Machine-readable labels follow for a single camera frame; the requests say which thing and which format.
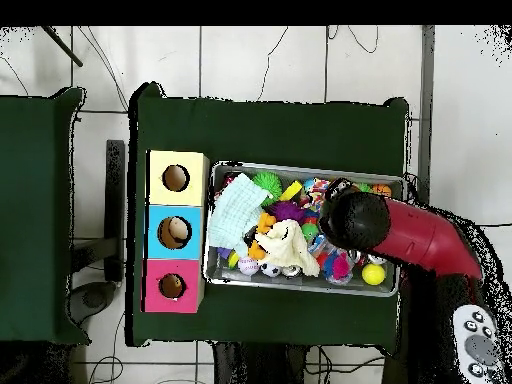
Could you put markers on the dark green table cloth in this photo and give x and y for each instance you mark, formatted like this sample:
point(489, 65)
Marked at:
point(260, 132)

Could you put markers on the yellow ball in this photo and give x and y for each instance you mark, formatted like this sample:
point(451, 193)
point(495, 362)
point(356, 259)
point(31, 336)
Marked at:
point(374, 274)

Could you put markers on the wooden box with three holes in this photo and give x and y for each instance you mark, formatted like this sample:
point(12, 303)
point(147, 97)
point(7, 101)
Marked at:
point(196, 192)

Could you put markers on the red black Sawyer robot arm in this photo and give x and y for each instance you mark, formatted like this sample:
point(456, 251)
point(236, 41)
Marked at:
point(420, 236)

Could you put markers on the green spiky rubber ball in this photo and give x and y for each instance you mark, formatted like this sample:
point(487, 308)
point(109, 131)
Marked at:
point(268, 184)

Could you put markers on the cream knitted cloth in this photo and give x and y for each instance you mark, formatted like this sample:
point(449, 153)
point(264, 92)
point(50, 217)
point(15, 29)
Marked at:
point(288, 248)

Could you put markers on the dark green cloth side table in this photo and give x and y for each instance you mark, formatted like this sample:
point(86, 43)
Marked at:
point(40, 260)

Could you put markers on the purple knobbly ball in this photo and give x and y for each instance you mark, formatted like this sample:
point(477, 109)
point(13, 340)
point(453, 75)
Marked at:
point(288, 211)

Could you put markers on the mint green knitted cloth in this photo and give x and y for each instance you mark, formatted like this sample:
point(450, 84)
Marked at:
point(236, 212)

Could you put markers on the shallow silver mesh bin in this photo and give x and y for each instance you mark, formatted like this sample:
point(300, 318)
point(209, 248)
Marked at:
point(218, 276)

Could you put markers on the orange plastic block toy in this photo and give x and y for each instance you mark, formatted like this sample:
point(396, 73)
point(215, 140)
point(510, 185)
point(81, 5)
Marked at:
point(266, 224)

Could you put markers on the silver drink can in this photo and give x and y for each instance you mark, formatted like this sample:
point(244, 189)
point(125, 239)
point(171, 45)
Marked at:
point(376, 260)

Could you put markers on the green spiky ball with eye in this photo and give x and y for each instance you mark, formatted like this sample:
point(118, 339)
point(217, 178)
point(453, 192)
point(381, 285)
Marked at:
point(364, 186)

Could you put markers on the black rod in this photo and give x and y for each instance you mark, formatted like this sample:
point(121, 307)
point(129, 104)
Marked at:
point(64, 48)

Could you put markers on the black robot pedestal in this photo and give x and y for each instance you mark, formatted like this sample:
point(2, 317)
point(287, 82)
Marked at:
point(248, 368)

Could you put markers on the colourful dotted cloth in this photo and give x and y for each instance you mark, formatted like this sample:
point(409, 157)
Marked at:
point(316, 190)

